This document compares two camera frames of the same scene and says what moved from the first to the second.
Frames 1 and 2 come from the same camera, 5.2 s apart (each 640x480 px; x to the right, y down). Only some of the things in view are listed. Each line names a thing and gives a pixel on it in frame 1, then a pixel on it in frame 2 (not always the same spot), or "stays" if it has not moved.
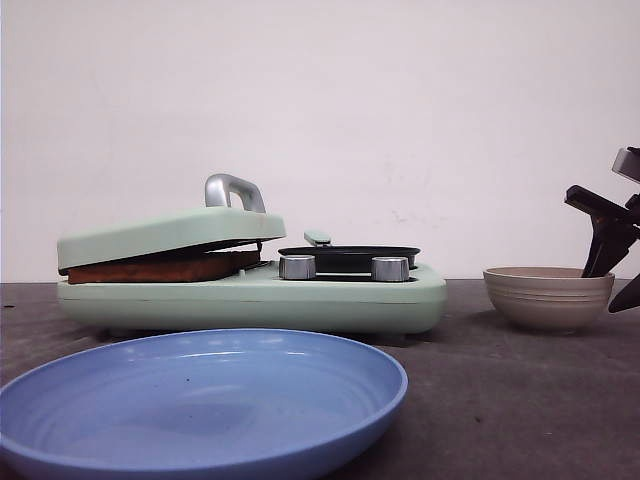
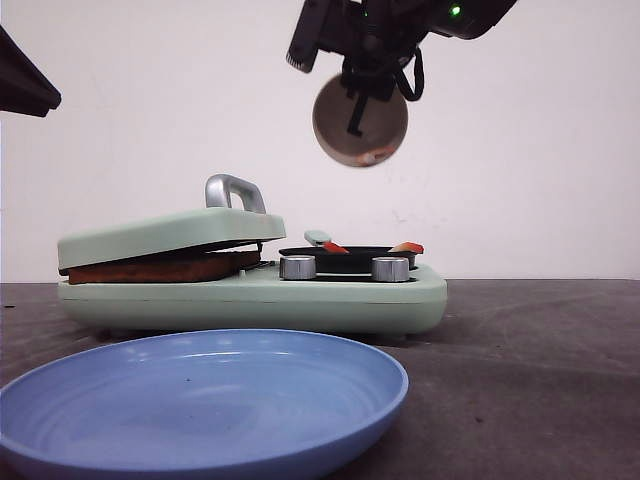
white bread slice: x=188 y=267 stays
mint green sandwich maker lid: x=233 y=213 stays
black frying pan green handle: x=346 y=258 stays
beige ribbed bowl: x=546 y=299 -> x=383 y=125
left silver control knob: x=297 y=267 stays
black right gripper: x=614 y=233 -> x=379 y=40
